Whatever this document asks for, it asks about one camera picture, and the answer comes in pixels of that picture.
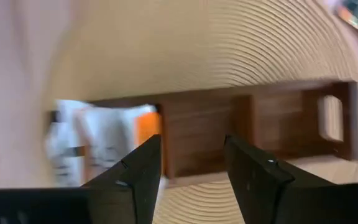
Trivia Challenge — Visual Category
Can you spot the brown wooden tea box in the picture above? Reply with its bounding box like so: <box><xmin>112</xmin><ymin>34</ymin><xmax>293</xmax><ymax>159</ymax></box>
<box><xmin>50</xmin><ymin>80</ymin><xmax>358</xmax><ymax>187</ymax></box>

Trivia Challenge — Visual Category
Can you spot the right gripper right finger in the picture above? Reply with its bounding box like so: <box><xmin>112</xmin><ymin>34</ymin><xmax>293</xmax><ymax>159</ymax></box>
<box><xmin>223</xmin><ymin>134</ymin><xmax>336</xmax><ymax>224</ymax></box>

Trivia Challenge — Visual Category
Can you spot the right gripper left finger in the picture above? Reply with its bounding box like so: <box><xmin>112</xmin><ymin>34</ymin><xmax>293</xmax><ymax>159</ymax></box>
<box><xmin>81</xmin><ymin>134</ymin><xmax>163</xmax><ymax>224</ymax></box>

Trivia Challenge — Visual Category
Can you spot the red orange tea bag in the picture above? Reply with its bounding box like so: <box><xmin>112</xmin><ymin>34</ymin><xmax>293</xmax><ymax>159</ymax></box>
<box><xmin>335</xmin><ymin>0</ymin><xmax>358</xmax><ymax>41</ymax></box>

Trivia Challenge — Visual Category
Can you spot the round woven straw placemat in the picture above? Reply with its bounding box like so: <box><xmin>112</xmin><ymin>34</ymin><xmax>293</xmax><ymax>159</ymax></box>
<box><xmin>47</xmin><ymin>0</ymin><xmax>358</xmax><ymax>224</ymax></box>

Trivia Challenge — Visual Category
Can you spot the orange white tea bag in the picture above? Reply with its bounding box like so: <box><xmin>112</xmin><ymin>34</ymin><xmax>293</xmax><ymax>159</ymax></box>
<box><xmin>75</xmin><ymin>105</ymin><xmax>157</xmax><ymax>178</ymax></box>
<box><xmin>44</xmin><ymin>99</ymin><xmax>88</xmax><ymax>187</ymax></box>
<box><xmin>134</xmin><ymin>111</ymin><xmax>163</xmax><ymax>147</ymax></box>

